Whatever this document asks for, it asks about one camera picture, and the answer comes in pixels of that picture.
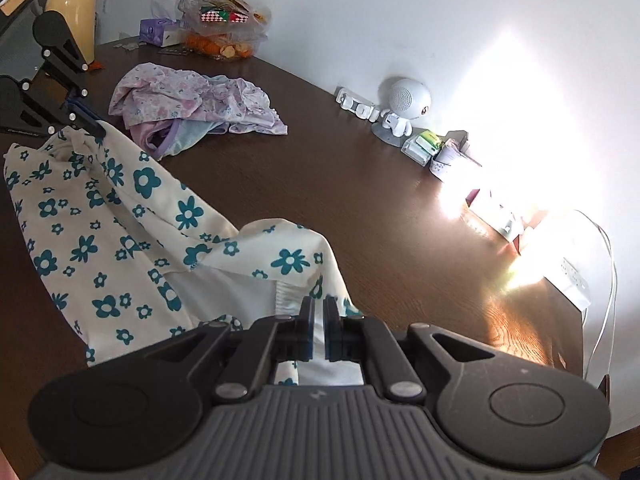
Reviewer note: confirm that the pink white box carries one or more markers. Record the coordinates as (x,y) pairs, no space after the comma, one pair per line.
(495,215)

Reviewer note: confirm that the yellow thermos jug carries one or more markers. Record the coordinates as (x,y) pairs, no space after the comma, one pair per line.
(72,5)

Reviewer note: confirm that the green white packets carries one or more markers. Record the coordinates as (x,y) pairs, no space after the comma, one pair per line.
(422,145)

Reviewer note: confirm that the small orange scrap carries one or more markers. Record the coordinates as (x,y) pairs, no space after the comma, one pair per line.
(96,66)

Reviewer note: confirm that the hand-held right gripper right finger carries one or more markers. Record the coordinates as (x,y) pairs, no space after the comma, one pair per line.
(330,325)

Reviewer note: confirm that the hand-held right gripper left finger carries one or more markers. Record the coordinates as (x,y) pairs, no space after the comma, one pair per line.
(309,325)

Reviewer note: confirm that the white power strip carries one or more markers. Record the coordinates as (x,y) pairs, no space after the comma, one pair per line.
(570,282)

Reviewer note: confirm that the plastic snack bag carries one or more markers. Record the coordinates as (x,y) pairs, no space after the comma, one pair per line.
(227,22)

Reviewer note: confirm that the white teal floral garment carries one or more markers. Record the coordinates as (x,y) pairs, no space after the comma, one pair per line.
(125,220)

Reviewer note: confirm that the purple floral garment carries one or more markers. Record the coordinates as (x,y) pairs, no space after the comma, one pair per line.
(200,95)

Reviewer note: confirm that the white robot speaker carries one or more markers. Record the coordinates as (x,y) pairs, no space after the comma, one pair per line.
(402,105)

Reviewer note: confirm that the lilac trimmed pastel garment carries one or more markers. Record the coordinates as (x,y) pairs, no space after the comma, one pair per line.
(175,137)

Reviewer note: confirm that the purple tissue box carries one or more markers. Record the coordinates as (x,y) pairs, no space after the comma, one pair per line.
(157,31)

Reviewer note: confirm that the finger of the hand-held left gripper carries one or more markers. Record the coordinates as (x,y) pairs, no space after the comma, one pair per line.
(70,67)
(75,112)

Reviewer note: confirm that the pill blister pack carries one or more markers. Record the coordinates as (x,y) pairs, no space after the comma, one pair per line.
(175,53)

